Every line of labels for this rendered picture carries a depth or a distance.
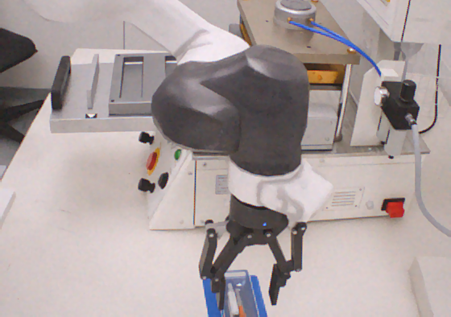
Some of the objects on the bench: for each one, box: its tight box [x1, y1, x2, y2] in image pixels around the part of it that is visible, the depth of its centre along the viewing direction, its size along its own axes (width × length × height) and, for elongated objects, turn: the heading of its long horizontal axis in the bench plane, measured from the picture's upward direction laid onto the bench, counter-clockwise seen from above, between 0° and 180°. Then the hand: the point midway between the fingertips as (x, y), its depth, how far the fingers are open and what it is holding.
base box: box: [147, 131, 426, 230], centre depth 116 cm, size 54×38×17 cm
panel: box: [147, 131, 190, 222], centre depth 114 cm, size 2×30×19 cm, turn 2°
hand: (247, 290), depth 82 cm, fingers open, 8 cm apart
